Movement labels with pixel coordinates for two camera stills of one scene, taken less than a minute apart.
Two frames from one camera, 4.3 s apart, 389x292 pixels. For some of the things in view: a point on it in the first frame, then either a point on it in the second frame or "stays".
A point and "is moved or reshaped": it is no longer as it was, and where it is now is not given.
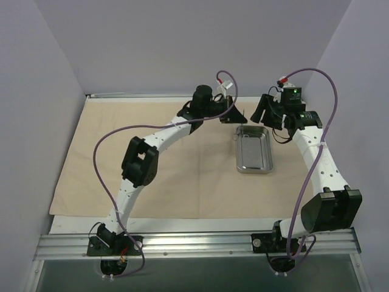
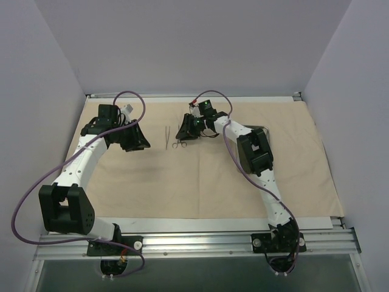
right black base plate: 273,243 stays
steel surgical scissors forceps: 239,131 is moved or reshaped
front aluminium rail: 195,245 stays
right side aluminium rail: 343,241 stays
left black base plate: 122,245 stays
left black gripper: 228,109 to 130,134
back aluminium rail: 160,95 stays
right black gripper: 270,112 to 188,126
